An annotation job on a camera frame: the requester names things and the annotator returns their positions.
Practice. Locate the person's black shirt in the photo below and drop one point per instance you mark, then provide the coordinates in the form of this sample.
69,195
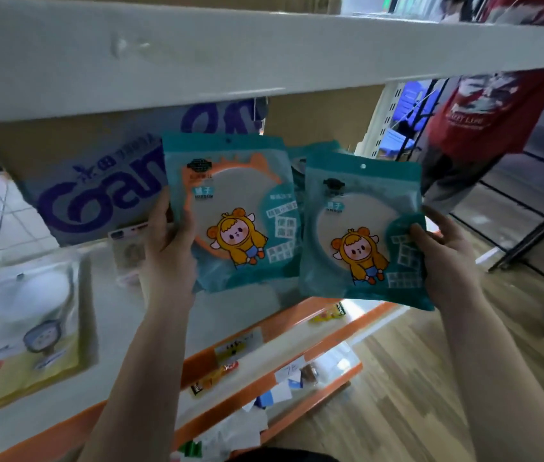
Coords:
281,456

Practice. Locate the teal packet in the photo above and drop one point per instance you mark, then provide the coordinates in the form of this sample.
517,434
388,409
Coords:
233,187
358,211

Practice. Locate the white paper price tag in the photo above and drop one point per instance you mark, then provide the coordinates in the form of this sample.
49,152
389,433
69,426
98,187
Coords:
290,370

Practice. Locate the person's left forearm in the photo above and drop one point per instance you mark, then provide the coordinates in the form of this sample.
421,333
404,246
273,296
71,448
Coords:
142,389

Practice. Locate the brown cardboard box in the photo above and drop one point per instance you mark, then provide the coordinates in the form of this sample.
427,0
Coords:
180,2

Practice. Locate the blue plastic stool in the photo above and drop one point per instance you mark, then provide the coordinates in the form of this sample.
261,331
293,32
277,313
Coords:
411,115

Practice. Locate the pile of colourful cards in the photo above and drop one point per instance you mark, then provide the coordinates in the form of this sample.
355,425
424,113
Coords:
190,448

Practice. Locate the cream packaged hand mirror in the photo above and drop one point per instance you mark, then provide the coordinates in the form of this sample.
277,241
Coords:
26,307

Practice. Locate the beige hand mirror brown print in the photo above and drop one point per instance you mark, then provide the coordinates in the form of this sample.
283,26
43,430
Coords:
127,254

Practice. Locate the yellow white price label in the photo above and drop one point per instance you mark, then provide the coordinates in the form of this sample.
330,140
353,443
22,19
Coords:
238,346

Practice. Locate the person's left hand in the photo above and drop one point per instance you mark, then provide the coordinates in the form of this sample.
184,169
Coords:
170,269

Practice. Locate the pile of white paper cards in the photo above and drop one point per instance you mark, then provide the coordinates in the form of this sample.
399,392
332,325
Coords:
238,430

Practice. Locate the black metal rack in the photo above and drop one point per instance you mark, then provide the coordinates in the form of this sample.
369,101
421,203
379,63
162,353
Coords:
536,235

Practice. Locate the plain brown cardboard sheet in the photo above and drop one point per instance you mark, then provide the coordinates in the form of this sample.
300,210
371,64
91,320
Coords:
325,115

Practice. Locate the person's right hand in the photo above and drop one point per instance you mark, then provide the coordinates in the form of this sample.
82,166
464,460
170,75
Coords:
450,274

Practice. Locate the white metal shelf orange trim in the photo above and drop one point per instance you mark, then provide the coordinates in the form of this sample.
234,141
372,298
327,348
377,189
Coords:
204,57

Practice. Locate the yellow snack sachet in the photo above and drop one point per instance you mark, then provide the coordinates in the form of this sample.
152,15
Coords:
214,379
327,313

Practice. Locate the person's right forearm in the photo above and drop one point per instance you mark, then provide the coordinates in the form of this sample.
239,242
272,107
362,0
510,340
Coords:
507,389

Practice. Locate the cardboard sheet blue lettering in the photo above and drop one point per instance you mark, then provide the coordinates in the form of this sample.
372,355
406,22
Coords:
84,163

